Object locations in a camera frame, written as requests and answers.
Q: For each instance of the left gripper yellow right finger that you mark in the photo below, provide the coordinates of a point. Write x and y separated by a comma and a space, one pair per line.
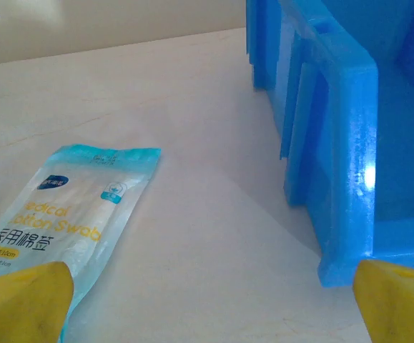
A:
399, 307

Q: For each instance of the cotton swab packet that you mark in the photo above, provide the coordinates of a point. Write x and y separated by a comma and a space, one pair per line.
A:
85, 200

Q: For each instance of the blue plastic bin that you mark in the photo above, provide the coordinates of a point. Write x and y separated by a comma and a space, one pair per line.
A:
335, 143

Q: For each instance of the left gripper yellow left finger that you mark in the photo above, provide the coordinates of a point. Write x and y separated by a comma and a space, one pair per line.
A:
24, 303

